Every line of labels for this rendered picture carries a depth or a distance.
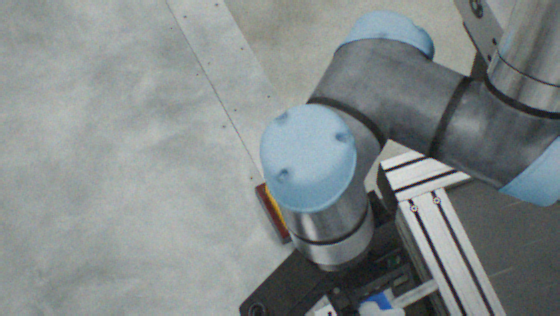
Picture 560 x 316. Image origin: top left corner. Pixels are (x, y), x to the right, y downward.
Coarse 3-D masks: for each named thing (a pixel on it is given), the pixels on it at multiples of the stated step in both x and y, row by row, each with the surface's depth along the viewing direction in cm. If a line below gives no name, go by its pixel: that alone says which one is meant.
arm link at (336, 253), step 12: (372, 216) 95; (360, 228) 92; (372, 228) 95; (300, 240) 93; (348, 240) 92; (360, 240) 94; (300, 252) 96; (312, 252) 94; (324, 252) 93; (336, 252) 93; (348, 252) 94; (360, 252) 95
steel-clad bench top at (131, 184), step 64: (0, 0) 151; (64, 0) 151; (128, 0) 151; (192, 0) 151; (0, 64) 146; (64, 64) 146; (128, 64) 146; (192, 64) 146; (256, 64) 146; (0, 128) 142; (64, 128) 142; (128, 128) 142; (192, 128) 142; (256, 128) 141; (0, 192) 138; (64, 192) 138; (128, 192) 138; (192, 192) 137; (0, 256) 134; (64, 256) 134; (128, 256) 134; (192, 256) 133; (256, 256) 133
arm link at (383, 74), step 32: (352, 32) 93; (384, 32) 91; (416, 32) 91; (352, 64) 90; (384, 64) 89; (416, 64) 90; (320, 96) 89; (352, 96) 88; (384, 96) 89; (416, 96) 88; (448, 96) 88; (384, 128) 89; (416, 128) 89
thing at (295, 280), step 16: (288, 256) 101; (272, 272) 102; (288, 272) 101; (304, 272) 99; (320, 272) 98; (336, 272) 98; (256, 288) 103; (272, 288) 102; (288, 288) 100; (304, 288) 99; (320, 288) 99; (256, 304) 102; (272, 304) 101; (288, 304) 100; (304, 304) 100
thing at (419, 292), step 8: (432, 280) 116; (416, 288) 116; (424, 288) 116; (432, 288) 116; (376, 296) 116; (384, 296) 116; (400, 296) 116; (408, 296) 116; (416, 296) 116; (328, 304) 115; (384, 304) 115; (392, 304) 116; (400, 304) 116; (320, 312) 115; (328, 312) 115
